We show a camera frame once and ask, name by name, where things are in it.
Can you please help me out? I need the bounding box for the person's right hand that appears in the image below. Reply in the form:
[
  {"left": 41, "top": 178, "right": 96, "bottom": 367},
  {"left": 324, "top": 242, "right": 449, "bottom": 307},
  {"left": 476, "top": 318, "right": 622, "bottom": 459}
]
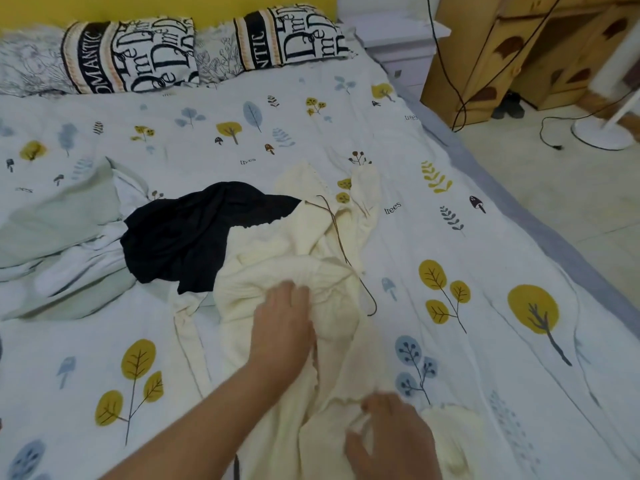
[{"left": 343, "top": 389, "right": 443, "bottom": 480}]

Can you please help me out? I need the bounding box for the person's left hand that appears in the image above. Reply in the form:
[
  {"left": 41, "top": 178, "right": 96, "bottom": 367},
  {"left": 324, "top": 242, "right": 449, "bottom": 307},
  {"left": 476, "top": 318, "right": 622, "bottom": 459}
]
[{"left": 247, "top": 279, "right": 319, "bottom": 388}]

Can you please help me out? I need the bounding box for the black garment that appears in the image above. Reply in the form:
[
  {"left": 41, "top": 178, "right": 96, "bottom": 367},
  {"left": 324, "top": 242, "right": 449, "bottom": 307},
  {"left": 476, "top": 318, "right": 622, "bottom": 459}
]
[{"left": 120, "top": 181, "right": 303, "bottom": 296}]

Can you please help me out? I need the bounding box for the bed with leaf print bedding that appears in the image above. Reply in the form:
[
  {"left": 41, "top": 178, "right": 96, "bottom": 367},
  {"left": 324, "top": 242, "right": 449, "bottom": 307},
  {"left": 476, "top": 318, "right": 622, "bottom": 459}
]
[{"left": 0, "top": 35, "right": 640, "bottom": 480}]

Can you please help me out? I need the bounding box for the sage green zip jacket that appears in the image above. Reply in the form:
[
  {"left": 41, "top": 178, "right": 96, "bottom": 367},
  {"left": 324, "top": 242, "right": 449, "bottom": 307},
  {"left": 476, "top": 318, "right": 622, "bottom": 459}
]
[{"left": 0, "top": 159, "right": 151, "bottom": 323}]

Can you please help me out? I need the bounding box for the person's left forearm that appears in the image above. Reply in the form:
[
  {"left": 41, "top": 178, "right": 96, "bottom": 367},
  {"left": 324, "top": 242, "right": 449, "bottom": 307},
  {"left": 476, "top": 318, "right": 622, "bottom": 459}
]
[{"left": 100, "top": 359, "right": 291, "bottom": 480}]

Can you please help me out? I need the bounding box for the white nightstand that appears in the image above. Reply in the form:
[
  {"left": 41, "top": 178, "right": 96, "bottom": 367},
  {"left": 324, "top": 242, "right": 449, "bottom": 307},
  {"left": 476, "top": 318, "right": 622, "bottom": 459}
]
[{"left": 345, "top": 9, "right": 453, "bottom": 101}]

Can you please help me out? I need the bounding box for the black yellow headboard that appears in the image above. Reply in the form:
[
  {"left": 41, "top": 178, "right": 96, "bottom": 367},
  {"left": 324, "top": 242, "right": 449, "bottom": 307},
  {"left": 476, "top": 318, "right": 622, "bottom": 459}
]
[{"left": 0, "top": 0, "right": 341, "bottom": 34}]

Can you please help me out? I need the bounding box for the wooden dressing table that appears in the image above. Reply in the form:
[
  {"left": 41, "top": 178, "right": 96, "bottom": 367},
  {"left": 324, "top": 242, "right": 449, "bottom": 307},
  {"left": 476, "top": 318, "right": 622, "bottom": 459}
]
[{"left": 420, "top": 0, "right": 640, "bottom": 131}]

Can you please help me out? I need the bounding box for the white standing fan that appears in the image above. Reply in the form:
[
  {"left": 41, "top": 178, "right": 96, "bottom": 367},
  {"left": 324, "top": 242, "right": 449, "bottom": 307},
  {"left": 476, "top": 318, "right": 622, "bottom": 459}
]
[{"left": 572, "top": 35, "right": 640, "bottom": 152}]

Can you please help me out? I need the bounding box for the black fan cable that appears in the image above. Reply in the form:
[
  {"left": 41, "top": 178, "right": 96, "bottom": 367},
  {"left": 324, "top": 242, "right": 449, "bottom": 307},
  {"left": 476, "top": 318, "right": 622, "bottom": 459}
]
[{"left": 540, "top": 109, "right": 611, "bottom": 153}]

